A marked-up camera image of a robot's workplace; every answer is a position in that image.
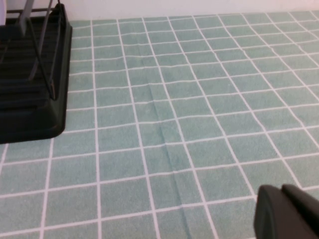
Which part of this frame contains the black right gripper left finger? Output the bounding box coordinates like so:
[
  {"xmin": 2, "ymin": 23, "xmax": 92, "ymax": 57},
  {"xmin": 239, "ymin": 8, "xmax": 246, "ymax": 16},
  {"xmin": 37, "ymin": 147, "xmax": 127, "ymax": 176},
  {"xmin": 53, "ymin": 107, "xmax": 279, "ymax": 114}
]
[{"xmin": 253, "ymin": 184, "xmax": 300, "ymax": 239}]

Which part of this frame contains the black wire dish rack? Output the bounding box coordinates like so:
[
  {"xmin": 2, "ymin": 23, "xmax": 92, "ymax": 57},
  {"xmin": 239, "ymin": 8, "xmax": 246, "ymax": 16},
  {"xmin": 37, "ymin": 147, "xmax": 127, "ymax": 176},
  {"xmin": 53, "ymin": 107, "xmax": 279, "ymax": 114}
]
[{"xmin": 0, "ymin": 0, "xmax": 64, "ymax": 101}]

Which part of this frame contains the green checked tablecloth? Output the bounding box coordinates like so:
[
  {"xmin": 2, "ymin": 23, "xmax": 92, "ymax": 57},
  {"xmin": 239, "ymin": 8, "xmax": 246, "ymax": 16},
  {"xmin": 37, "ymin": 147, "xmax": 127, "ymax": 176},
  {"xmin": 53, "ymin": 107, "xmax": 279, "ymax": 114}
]
[{"xmin": 0, "ymin": 11, "xmax": 319, "ymax": 239}]

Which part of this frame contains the black plastic drip tray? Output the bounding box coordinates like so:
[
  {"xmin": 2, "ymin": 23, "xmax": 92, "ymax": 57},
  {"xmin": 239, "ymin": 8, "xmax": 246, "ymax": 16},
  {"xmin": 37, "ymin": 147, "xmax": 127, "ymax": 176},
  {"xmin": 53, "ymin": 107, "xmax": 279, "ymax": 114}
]
[{"xmin": 0, "ymin": 3, "xmax": 73, "ymax": 144}]

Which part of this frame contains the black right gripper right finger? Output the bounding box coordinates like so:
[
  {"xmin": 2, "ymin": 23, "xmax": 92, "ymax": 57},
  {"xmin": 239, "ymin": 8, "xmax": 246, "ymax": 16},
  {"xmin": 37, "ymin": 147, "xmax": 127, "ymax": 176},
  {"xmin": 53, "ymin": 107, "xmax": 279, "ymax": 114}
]
[{"xmin": 281, "ymin": 183, "xmax": 319, "ymax": 239}]

